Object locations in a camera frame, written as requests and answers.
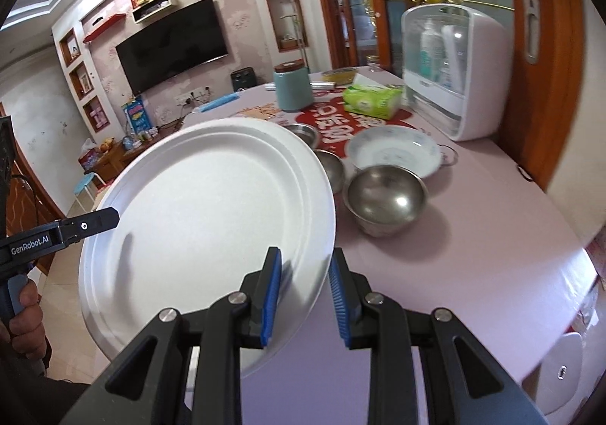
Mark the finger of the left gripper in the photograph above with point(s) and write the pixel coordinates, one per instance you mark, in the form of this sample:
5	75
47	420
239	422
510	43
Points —
73	230

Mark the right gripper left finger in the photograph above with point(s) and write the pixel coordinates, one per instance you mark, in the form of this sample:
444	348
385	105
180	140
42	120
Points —
146	383

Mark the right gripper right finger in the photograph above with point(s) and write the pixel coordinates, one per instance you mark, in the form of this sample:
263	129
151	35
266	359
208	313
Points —
463	382

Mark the white foam plate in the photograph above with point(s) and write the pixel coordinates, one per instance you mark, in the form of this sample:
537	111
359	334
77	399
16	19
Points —
197	212

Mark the white patterned ceramic bowl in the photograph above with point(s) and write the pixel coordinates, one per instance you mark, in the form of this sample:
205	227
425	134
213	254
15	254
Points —
396	146

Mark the wide shallow steel bowl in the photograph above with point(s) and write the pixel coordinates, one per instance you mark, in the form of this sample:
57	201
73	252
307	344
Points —
305	132

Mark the person's left hand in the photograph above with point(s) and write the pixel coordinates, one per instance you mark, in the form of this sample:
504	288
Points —
25	332

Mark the light blue stool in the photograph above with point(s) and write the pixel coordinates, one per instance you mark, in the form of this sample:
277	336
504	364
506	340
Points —
87	190

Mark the wooden tv cabinet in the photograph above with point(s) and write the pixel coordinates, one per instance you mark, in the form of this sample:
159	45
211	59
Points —
112	163

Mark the pink printed tablecloth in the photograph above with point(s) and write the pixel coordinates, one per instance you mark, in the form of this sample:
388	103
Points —
490	246

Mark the small deep steel bowl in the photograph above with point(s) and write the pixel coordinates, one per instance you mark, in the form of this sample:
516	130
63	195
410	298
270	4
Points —
384	199

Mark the blue poster box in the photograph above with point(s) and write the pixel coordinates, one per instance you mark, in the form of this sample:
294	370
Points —
136	114

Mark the pink-bottomed steel bowl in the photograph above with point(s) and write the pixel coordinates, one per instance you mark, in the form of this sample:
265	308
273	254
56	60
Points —
334	169

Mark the blue face mask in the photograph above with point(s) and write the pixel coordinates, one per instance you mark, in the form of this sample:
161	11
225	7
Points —
217	102

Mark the green tissue pack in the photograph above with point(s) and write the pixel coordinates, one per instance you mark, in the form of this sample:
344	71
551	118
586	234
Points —
368	97

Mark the black air fryer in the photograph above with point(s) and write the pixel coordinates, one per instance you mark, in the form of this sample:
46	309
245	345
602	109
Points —
244	78

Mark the teal ceramic jar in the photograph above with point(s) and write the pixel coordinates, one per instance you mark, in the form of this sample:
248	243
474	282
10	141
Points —
292	86

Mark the silver foil roll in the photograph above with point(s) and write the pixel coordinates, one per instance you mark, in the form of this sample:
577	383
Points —
315	86

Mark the yellow-filled clear tray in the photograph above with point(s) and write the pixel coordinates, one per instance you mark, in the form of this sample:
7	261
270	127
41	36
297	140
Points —
343	76

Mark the white cosmetics storage box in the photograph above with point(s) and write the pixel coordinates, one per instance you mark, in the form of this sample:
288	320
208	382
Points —
457	65

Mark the red floating wall shelf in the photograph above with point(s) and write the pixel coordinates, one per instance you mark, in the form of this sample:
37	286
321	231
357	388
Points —
102	25

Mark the black wall television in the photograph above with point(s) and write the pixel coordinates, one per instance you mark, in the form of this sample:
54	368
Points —
171	45

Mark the white floating wall shelf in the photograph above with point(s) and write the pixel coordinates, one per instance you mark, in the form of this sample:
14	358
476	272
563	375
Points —
150	8

